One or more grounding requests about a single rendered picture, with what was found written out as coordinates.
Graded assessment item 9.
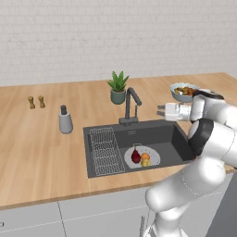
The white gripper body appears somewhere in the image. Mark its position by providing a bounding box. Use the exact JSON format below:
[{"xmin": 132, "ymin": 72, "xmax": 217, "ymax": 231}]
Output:
[{"xmin": 164, "ymin": 103, "xmax": 181, "ymax": 122}]

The dark grey sink basin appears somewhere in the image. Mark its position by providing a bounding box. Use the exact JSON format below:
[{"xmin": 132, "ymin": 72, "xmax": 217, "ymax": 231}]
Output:
[{"xmin": 81, "ymin": 118, "xmax": 197, "ymax": 180}]

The dark grey sink faucet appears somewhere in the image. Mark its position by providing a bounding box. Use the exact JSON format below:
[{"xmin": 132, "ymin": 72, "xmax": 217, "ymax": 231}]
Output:
[{"xmin": 118, "ymin": 87, "xmax": 143, "ymax": 127}]

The white colander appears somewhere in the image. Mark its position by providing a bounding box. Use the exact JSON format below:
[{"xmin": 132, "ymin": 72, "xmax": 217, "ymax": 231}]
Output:
[{"xmin": 123, "ymin": 143, "xmax": 162, "ymax": 169}]

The dark red pear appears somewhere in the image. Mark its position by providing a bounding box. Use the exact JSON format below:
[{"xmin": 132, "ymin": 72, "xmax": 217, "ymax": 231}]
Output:
[{"xmin": 131, "ymin": 146, "xmax": 143, "ymax": 164}]

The pale blue bowl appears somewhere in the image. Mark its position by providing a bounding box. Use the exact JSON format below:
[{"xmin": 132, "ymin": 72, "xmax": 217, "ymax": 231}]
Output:
[{"xmin": 168, "ymin": 81, "xmax": 202, "ymax": 104}]

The brown and yellow fruit pile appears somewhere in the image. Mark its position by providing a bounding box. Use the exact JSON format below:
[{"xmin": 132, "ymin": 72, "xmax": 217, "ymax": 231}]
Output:
[{"xmin": 173, "ymin": 86, "xmax": 198, "ymax": 96}]

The green plant in teal pot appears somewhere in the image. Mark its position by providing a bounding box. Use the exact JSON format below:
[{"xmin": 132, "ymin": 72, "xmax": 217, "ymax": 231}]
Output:
[{"xmin": 106, "ymin": 70, "xmax": 131, "ymax": 106}]

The grey soap dispenser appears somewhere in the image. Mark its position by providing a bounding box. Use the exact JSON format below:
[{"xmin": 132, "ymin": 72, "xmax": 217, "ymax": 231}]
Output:
[{"xmin": 57, "ymin": 104, "xmax": 74, "ymax": 135}]

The dark grey appliance front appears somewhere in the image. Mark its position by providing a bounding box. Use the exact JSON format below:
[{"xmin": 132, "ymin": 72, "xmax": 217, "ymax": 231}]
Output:
[{"xmin": 212, "ymin": 172, "xmax": 237, "ymax": 237}]

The pale grey cupboard door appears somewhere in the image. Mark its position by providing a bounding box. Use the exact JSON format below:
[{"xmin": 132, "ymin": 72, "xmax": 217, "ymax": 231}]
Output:
[
  {"xmin": 57, "ymin": 186, "xmax": 156, "ymax": 237},
  {"xmin": 0, "ymin": 201, "xmax": 64, "ymax": 237}
]

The small brown shaker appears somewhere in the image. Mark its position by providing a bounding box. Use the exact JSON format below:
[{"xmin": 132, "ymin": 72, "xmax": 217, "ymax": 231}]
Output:
[
  {"xmin": 27, "ymin": 95, "xmax": 36, "ymax": 110},
  {"xmin": 37, "ymin": 94, "xmax": 46, "ymax": 109}
]

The wire dish rack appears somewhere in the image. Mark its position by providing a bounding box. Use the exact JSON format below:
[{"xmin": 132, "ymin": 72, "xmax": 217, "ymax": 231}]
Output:
[{"xmin": 89, "ymin": 126, "xmax": 127, "ymax": 177}]

